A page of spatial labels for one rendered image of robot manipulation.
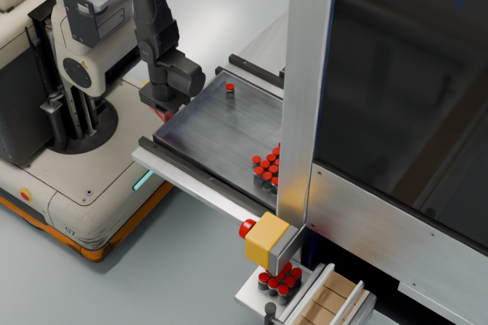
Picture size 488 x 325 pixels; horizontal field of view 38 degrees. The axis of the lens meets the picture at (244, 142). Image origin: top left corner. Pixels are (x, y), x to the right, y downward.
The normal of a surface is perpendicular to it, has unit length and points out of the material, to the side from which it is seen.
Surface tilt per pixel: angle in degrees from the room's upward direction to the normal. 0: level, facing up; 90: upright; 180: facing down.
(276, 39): 0
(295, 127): 90
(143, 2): 85
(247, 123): 0
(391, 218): 90
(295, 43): 90
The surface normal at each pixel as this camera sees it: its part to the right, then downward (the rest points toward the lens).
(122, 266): 0.00, -0.65
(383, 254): -0.59, 0.62
